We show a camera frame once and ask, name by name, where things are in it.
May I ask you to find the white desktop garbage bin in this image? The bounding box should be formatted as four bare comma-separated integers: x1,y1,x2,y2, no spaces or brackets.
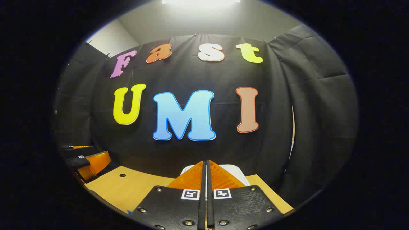
181,165,250,186

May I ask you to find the wooden desktop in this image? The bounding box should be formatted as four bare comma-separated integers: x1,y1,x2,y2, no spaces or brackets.
84,165,294,214

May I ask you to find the bright ceiling light panel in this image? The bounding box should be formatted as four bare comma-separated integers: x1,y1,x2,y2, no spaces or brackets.
161,0,241,5

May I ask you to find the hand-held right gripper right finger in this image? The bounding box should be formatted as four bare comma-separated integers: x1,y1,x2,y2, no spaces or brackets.
206,160,285,230

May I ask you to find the black backdrop cloth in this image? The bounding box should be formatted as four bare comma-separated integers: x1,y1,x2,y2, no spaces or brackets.
53,24,360,208

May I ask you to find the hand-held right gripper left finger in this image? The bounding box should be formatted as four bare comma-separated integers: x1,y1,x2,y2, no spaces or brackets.
131,161,205,230

